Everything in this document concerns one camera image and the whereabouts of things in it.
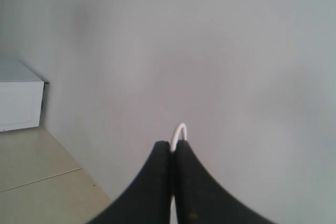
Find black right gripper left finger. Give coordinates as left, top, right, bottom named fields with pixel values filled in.
left=89, top=141, right=172, bottom=224

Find white box on table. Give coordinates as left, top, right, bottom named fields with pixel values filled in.
left=1, top=56, right=49, bottom=132

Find white wired earphones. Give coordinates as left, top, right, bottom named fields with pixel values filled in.
left=170, top=123, right=187, bottom=223

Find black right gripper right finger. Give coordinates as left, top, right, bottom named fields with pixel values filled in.
left=174, top=140, right=272, bottom=224

